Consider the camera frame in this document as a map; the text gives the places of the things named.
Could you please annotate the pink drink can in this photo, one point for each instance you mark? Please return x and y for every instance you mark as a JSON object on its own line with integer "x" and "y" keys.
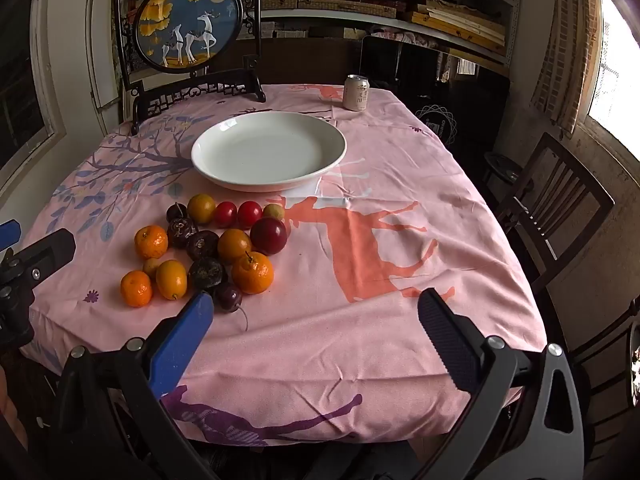
{"x": 356, "y": 95}

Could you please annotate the red cherry tomato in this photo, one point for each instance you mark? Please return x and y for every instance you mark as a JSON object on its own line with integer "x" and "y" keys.
{"x": 226, "y": 213}
{"x": 249, "y": 213}

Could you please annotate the pink printed tablecloth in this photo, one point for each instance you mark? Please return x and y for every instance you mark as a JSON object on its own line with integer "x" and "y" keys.
{"x": 425, "y": 185}

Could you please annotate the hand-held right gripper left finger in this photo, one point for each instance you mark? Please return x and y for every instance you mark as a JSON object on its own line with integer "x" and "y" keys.
{"x": 185, "y": 340}

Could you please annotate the smooth round orange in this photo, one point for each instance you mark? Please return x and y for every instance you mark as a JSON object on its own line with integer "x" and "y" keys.
{"x": 234, "y": 245}

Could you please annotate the stack of wooden boards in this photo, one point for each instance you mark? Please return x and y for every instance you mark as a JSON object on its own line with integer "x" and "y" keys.
{"x": 460, "y": 25}

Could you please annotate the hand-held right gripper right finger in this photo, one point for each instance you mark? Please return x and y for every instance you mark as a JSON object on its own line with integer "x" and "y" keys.
{"x": 450, "y": 340}

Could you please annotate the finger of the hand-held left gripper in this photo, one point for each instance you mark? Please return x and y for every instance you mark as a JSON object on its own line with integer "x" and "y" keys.
{"x": 47, "y": 249}
{"x": 10, "y": 232}

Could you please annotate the white oval plate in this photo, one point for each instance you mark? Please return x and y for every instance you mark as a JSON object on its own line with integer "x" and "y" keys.
{"x": 265, "y": 150}

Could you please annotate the white leaning board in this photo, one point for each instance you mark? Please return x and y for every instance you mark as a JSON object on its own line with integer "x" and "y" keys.
{"x": 102, "y": 45}

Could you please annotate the dark round stool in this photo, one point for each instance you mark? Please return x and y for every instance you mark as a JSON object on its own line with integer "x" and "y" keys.
{"x": 502, "y": 165}

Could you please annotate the dark red plum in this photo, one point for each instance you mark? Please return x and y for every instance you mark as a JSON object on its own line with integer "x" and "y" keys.
{"x": 268, "y": 235}

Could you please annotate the yellow round plum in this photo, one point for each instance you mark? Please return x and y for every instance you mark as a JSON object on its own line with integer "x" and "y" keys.
{"x": 201, "y": 208}

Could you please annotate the white framed window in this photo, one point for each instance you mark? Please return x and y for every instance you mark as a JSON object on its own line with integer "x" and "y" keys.
{"x": 25, "y": 85}

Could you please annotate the bright window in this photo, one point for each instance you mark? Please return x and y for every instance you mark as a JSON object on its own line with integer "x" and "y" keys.
{"x": 620, "y": 60}

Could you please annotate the bamboo blind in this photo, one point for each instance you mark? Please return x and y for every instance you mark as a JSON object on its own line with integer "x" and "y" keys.
{"x": 565, "y": 35}

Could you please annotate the black glossy cabinet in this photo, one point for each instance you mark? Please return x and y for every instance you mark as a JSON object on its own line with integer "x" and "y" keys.
{"x": 400, "y": 65}

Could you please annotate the tan longan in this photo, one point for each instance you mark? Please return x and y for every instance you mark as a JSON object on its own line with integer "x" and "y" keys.
{"x": 273, "y": 211}
{"x": 151, "y": 265}

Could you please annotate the orange mandarin with stem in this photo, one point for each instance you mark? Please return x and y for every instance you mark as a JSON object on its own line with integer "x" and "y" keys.
{"x": 252, "y": 272}

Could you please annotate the smooth oval orange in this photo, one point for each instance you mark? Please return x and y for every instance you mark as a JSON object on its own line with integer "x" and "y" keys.
{"x": 171, "y": 278}

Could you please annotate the white metal shelf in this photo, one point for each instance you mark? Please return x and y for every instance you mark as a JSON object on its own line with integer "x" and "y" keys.
{"x": 475, "y": 40}

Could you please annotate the small dark fruit with stem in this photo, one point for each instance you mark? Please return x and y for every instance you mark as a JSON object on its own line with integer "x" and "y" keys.
{"x": 176, "y": 211}
{"x": 228, "y": 296}

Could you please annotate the round deer screen black stand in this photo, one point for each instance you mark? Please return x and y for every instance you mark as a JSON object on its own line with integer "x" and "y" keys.
{"x": 190, "y": 20}

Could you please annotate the dark wooden chair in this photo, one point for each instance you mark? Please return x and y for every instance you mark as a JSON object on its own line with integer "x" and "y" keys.
{"x": 565, "y": 195}

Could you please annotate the wrinkled purple passion fruit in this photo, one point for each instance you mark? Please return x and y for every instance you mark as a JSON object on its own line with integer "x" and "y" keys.
{"x": 182, "y": 232}
{"x": 202, "y": 245}
{"x": 205, "y": 273}

